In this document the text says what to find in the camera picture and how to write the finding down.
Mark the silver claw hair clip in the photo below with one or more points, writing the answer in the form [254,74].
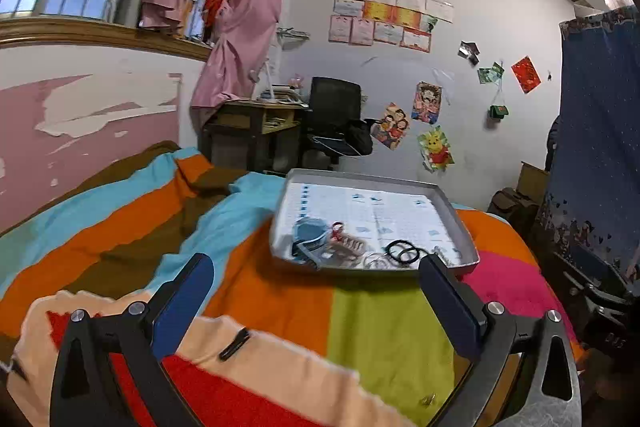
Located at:
[350,248]

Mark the green wall stickers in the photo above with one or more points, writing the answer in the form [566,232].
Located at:
[490,74]

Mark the brown bag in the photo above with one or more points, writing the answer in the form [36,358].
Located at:
[510,212]

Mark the peach and red blanket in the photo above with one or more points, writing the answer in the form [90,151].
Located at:
[260,382]

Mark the grey metal tray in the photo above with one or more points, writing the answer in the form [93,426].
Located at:
[282,207]

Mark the cartoon family wall poster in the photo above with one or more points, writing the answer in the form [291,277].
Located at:
[390,127]

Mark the white printed tray liner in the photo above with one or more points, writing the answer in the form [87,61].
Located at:
[360,212]

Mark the black office chair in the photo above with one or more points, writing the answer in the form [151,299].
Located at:
[332,107]

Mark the colourful striped blanket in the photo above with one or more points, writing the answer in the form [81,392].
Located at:
[390,322]

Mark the blue printed curtain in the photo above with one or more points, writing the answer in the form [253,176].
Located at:
[600,132]

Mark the red wall envelope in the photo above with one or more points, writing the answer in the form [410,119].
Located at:
[526,74]

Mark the cardboard box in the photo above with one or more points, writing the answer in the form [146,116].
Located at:
[531,182]

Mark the yellow bear wall poster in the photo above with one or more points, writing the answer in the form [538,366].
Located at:
[436,149]

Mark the silver key rings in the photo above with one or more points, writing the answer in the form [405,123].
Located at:
[377,261]

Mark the black flat hair clip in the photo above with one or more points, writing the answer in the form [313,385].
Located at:
[235,343]

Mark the wall shelf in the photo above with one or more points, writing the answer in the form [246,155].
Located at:
[292,37]

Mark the pink curtain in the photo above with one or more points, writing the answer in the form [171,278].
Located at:
[245,17]

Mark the silver wall decoration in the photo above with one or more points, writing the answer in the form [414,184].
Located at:
[468,52]

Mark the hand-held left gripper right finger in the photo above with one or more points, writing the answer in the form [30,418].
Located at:
[447,307]

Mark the wooden desk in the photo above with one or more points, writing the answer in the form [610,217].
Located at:
[250,119]

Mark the black comb hair clip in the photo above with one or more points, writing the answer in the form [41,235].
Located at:
[306,255]

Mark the cartoon face wall poster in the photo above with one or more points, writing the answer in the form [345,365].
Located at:
[427,102]

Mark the group of wall certificates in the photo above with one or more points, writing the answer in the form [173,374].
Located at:
[390,17]

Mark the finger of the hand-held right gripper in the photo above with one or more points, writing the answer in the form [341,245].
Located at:
[592,288]

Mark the green hanging pouch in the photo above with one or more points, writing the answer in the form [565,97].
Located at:
[498,112]

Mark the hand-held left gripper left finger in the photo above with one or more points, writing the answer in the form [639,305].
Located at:
[182,307]

